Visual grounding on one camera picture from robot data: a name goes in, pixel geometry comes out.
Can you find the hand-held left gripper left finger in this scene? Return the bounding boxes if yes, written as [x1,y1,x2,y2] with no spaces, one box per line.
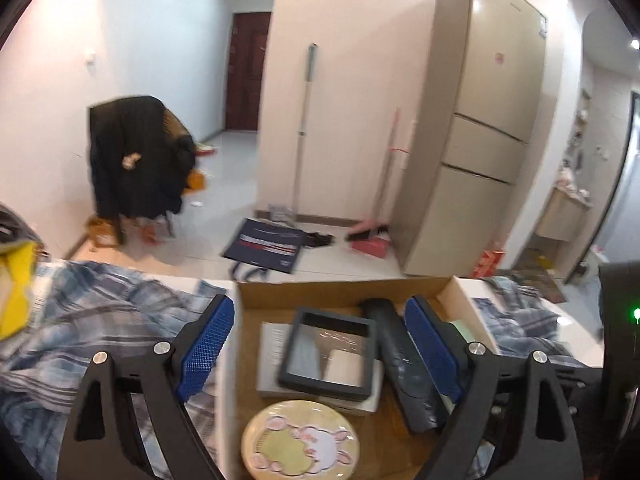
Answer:
[57,294,236,480]

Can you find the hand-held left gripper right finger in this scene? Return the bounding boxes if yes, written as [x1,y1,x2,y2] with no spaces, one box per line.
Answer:
[404,296,586,480]

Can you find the black remote control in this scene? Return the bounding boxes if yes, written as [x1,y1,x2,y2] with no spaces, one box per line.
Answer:
[359,298,453,435]

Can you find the grey box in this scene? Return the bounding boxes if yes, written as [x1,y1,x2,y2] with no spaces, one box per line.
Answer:
[256,321,383,417]

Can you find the black frame display case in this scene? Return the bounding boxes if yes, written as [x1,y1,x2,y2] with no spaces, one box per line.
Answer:
[277,309,385,402]

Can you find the cardboard box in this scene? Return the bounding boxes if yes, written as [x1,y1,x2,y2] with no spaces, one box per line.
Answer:
[212,276,503,480]

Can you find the round cartoon tin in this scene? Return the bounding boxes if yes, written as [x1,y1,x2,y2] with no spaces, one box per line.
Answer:
[241,400,358,480]

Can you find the red carton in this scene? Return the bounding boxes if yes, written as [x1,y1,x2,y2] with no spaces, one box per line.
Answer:
[472,247,508,278]

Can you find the patterned floor mat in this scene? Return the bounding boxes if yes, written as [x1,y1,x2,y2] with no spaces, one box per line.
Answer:
[510,247,568,303]

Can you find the blue plaid shirt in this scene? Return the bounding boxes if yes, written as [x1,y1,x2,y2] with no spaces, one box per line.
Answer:
[0,260,601,480]

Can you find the red dustpan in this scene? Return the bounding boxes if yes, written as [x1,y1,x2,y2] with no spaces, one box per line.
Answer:
[350,237,393,260]

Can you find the navy tote bag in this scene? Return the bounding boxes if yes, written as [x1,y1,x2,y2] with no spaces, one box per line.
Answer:
[222,217,307,281]

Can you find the beige vanity cabinet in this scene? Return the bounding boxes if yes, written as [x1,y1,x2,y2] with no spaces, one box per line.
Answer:
[535,187,591,241]

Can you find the small orange carton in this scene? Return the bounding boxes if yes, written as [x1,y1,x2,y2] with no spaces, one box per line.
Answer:
[89,216,121,247]

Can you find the black cloth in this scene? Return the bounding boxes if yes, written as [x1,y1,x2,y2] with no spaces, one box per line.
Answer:
[302,231,335,250]

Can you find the orange box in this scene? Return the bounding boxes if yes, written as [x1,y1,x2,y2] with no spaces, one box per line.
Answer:
[182,170,206,196]

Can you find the pink clothes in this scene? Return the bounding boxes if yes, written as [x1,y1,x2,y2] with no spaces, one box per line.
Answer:
[557,165,593,201]

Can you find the pink broom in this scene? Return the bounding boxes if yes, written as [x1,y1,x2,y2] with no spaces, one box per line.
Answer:
[345,107,408,243]

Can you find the yellow bag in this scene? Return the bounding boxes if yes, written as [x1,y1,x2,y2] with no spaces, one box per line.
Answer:
[0,242,38,341]

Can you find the black jacket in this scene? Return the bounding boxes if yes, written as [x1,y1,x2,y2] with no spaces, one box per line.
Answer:
[89,95,197,221]

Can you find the beige refrigerator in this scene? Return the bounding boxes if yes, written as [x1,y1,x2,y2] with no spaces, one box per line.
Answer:
[402,0,548,277]

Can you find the dark wooden door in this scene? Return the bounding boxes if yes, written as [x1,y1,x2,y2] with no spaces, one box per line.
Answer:
[224,11,272,133]

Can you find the grey mop handle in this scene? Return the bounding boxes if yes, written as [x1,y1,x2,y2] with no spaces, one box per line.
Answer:
[267,43,318,226]

